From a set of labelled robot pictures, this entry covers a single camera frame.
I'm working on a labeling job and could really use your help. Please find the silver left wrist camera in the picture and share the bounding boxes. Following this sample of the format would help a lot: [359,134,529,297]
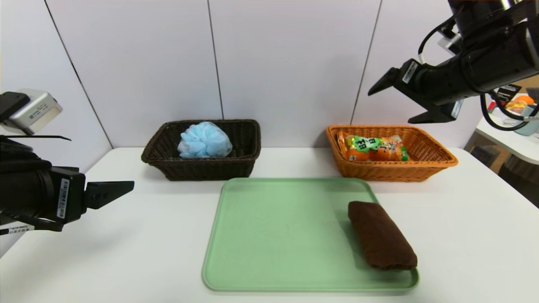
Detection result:
[2,88,64,136]

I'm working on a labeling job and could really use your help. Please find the black printed box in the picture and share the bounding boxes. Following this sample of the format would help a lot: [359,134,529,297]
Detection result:
[497,84,523,104]

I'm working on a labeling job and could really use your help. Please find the small orange object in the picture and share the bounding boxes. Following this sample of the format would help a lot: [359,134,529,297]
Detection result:
[505,95,535,114]

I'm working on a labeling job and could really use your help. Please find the mint green cup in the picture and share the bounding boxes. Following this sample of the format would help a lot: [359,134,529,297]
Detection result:
[514,105,539,136]

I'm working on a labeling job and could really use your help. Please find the thin black camera cable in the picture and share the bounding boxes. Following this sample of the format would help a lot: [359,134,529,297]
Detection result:
[417,17,455,64]

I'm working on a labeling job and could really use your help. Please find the dark brown wicker basket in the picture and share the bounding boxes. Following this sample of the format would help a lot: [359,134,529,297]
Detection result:
[141,119,261,182]

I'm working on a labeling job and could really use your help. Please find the brown towel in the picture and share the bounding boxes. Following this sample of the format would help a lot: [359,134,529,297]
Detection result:
[348,201,418,271]

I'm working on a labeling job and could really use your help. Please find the brown box under table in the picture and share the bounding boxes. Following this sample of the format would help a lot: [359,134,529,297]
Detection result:
[470,143,502,174]

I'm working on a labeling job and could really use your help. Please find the orange wicker basket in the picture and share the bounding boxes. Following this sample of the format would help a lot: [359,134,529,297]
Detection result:
[326,124,459,182]

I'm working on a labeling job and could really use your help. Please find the black looping arm cable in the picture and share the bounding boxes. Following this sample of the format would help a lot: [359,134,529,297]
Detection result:
[480,90,539,132]

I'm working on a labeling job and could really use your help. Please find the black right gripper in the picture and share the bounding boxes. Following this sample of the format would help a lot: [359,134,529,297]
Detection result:
[367,47,480,124]

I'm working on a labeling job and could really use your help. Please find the orange snack bag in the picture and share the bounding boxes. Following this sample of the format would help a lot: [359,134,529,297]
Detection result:
[337,131,410,162]

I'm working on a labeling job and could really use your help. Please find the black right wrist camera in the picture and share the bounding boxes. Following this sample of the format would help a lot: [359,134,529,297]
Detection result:
[437,0,520,56]

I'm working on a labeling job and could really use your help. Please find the white cable tag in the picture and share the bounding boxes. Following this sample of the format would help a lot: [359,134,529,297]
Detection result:
[0,225,35,235]

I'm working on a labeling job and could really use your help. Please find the light blue bath loofah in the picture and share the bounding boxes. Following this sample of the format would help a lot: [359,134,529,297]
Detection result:
[177,122,233,159]

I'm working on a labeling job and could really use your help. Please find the light green plastic tray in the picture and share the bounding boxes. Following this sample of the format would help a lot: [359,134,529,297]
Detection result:
[201,177,419,292]

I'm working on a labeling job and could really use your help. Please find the white side table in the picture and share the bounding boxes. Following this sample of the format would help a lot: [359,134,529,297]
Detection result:
[474,114,539,165]

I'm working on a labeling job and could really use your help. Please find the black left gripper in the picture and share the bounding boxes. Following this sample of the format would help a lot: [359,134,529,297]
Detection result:
[0,166,135,224]

